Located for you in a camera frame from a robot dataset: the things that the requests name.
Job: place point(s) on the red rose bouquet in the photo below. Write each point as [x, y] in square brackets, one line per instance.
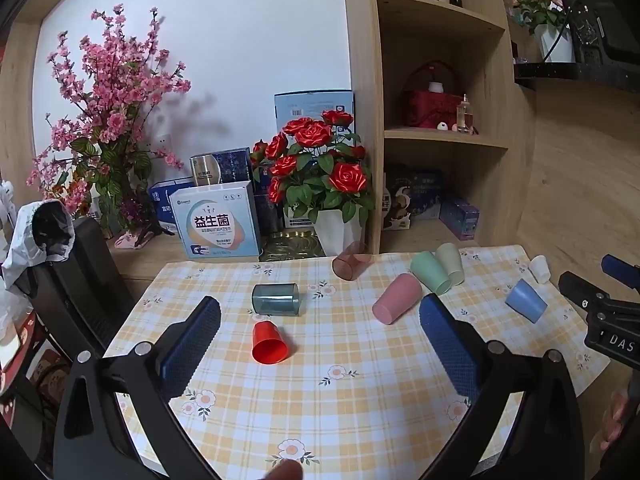
[315, 165]

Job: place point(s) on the white faceted flower pot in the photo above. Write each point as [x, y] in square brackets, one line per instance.
[334, 234]

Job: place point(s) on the small white cup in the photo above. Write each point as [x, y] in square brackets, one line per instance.
[539, 267]

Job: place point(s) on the yellow plaid floral tablecloth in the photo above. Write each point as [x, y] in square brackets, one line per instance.
[355, 399]

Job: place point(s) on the mint green cup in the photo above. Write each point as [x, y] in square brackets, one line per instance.
[427, 269]

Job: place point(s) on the red plastic cup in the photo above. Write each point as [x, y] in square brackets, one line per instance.
[268, 346]

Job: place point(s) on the blue cup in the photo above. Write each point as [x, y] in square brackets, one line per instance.
[524, 299]

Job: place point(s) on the wooden shelf unit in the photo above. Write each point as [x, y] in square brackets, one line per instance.
[388, 40]

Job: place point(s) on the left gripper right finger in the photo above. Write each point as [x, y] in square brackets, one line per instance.
[545, 440]

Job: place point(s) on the tall light blue box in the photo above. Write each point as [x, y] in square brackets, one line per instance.
[294, 105]

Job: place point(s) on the pink blossom arrangement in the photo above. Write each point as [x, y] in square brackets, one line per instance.
[97, 153]

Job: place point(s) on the dark illustrated snack box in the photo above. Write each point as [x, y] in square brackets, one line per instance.
[411, 195]

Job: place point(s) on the dark blue gift box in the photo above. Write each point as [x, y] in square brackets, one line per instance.
[221, 167]

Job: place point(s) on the red gift basket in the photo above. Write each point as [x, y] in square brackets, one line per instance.
[430, 96]

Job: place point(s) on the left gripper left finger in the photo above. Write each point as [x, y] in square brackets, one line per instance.
[92, 440]

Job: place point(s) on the transparent teal cup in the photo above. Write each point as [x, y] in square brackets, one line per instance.
[276, 299]

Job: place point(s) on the pink flowers white pot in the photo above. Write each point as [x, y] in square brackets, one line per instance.
[547, 21]

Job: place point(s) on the beige speckled cup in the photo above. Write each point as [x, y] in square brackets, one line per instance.
[449, 257]

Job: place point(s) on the gold patterned tin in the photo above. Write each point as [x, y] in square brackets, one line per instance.
[291, 245]

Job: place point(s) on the transparent maroon cup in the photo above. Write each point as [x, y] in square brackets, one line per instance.
[352, 261]

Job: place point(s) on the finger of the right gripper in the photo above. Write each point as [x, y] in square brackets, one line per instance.
[582, 293]
[623, 272]

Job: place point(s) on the left hand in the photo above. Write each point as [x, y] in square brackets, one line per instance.
[286, 470]

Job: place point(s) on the white plastic bag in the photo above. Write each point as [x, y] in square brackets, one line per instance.
[43, 232]

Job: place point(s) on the purple blue box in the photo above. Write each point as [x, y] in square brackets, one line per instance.
[460, 217]

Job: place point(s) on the light blue probiotic box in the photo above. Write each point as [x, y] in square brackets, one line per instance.
[217, 221]

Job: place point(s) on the black chair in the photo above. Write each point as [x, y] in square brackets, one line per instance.
[82, 301]

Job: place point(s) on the small perfume bottle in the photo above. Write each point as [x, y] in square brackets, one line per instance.
[465, 116]

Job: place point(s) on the pink cup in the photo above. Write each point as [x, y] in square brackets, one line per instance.
[399, 297]

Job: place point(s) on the blue white tissue pack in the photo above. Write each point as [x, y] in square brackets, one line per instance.
[160, 193]

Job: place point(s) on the right hand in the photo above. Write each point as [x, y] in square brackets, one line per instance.
[613, 422]

